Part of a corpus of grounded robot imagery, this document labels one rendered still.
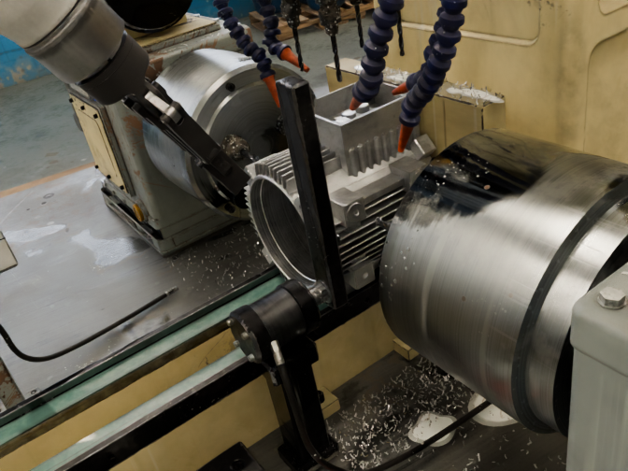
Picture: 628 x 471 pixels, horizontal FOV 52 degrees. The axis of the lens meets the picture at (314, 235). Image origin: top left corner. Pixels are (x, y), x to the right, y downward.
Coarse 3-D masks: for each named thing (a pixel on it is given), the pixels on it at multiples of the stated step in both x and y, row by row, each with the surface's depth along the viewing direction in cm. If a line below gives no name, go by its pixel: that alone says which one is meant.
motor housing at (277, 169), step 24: (264, 168) 78; (288, 168) 76; (336, 168) 78; (384, 168) 80; (264, 192) 86; (288, 192) 75; (360, 192) 77; (384, 192) 77; (264, 216) 88; (288, 216) 90; (384, 216) 78; (264, 240) 89; (288, 240) 90; (360, 240) 77; (384, 240) 79; (288, 264) 88; (312, 264) 88
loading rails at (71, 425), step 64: (192, 320) 86; (384, 320) 88; (64, 384) 78; (128, 384) 79; (192, 384) 75; (256, 384) 78; (320, 384) 85; (0, 448) 72; (64, 448) 77; (128, 448) 70; (192, 448) 75
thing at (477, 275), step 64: (448, 192) 57; (512, 192) 54; (576, 192) 51; (384, 256) 61; (448, 256) 55; (512, 256) 51; (576, 256) 48; (448, 320) 55; (512, 320) 50; (512, 384) 52
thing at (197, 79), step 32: (192, 64) 101; (224, 64) 96; (256, 64) 95; (192, 96) 94; (224, 96) 94; (256, 96) 96; (224, 128) 95; (256, 128) 98; (160, 160) 104; (192, 160) 94; (192, 192) 99; (224, 192) 99
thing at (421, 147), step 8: (424, 136) 81; (416, 144) 80; (424, 144) 81; (432, 144) 81; (416, 152) 81; (424, 152) 80; (432, 152) 82; (248, 168) 82; (248, 184) 84; (296, 200) 74; (264, 248) 89; (264, 256) 90
